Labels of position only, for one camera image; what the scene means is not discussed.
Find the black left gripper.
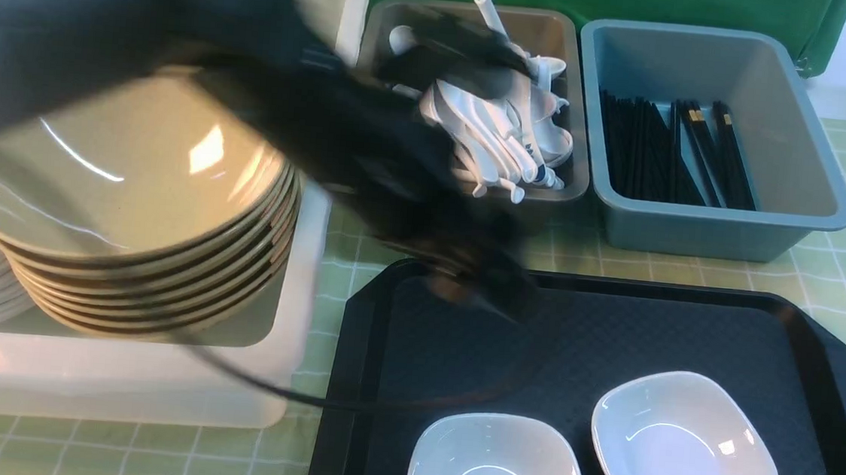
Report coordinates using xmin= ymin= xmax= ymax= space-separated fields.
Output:
xmin=257 ymin=0 xmax=537 ymax=321

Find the tan noodle bowl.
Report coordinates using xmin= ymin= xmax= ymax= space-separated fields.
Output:
xmin=0 ymin=74 xmax=286 ymax=260

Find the white square dish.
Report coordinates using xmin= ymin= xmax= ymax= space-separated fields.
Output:
xmin=590 ymin=370 xmax=780 ymax=475
xmin=407 ymin=412 xmax=581 ymax=475

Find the white spoon with blue tip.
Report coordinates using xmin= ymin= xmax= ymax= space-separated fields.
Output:
xmin=492 ymin=44 xmax=567 ymax=190

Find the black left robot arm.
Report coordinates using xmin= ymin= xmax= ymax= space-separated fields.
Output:
xmin=0 ymin=0 xmax=536 ymax=321

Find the pile of white spoons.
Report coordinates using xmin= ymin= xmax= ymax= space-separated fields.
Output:
xmin=363 ymin=0 xmax=590 ymax=206

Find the grey plastic spoon bin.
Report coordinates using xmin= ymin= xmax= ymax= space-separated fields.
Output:
xmin=358 ymin=0 xmax=591 ymax=235

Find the black plastic serving tray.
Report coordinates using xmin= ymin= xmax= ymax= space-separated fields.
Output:
xmin=308 ymin=260 xmax=846 ymax=475

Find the stack of tan bowls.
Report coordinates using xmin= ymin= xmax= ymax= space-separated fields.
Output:
xmin=0 ymin=169 xmax=303 ymax=341

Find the large white plastic tub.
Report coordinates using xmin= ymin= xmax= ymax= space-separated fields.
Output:
xmin=0 ymin=0 xmax=372 ymax=441

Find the bundle of black chopsticks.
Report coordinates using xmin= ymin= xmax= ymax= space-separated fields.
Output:
xmin=600 ymin=90 xmax=759 ymax=212

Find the blue plastic chopstick bin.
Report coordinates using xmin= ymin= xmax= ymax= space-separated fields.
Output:
xmin=580 ymin=20 xmax=846 ymax=262

